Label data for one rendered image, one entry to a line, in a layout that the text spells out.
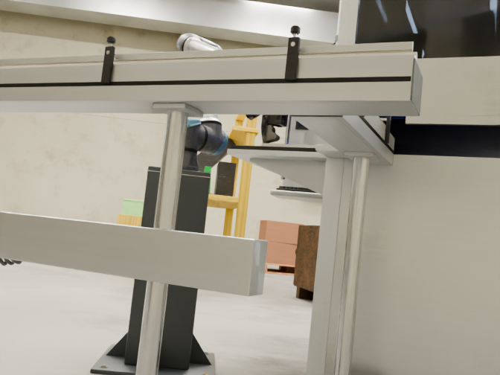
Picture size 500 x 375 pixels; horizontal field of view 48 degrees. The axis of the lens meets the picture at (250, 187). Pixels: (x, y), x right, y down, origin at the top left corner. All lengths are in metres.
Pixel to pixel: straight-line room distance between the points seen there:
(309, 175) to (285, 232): 6.92
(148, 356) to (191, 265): 0.24
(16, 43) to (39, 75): 10.33
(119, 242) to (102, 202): 9.59
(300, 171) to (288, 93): 0.96
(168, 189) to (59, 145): 9.94
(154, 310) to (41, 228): 0.38
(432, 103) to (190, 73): 0.94
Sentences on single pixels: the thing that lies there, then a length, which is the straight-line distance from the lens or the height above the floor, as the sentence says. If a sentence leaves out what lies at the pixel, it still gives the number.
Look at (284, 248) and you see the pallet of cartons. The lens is 9.01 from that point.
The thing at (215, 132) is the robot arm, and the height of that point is 0.98.
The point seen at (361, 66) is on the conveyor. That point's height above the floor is 0.91.
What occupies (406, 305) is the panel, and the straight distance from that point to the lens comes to 1.91.
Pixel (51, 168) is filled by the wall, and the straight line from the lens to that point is 11.20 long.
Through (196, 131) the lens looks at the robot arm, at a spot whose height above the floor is 0.96.
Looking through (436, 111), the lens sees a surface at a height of 1.03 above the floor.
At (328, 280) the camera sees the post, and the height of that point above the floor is 0.43.
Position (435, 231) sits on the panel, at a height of 0.64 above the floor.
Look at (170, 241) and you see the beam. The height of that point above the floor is 0.52.
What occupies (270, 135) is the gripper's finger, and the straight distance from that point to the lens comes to 2.19.
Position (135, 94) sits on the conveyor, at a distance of 1.36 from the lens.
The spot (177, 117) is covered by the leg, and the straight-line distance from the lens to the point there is 1.33.
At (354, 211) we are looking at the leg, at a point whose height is 0.66.
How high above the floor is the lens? 0.56
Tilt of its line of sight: 5 degrees up
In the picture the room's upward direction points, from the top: 6 degrees clockwise
